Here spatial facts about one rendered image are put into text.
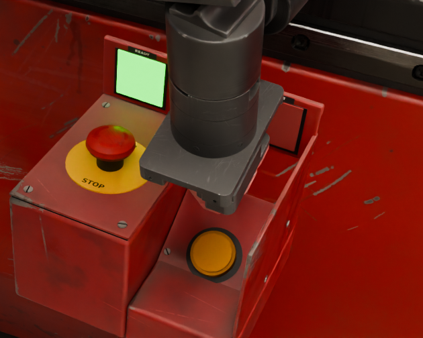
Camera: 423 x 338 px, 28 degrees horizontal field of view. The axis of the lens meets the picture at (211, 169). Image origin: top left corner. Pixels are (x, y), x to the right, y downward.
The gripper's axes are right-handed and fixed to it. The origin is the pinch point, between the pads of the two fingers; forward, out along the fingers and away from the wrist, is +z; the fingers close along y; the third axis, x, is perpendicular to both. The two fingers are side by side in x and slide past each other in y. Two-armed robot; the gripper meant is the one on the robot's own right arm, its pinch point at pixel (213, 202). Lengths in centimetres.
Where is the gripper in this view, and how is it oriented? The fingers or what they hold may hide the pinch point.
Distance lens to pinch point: 63.4
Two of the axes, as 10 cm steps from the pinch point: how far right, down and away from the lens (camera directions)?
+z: -0.1, 6.0, 8.0
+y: 4.0, -7.3, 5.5
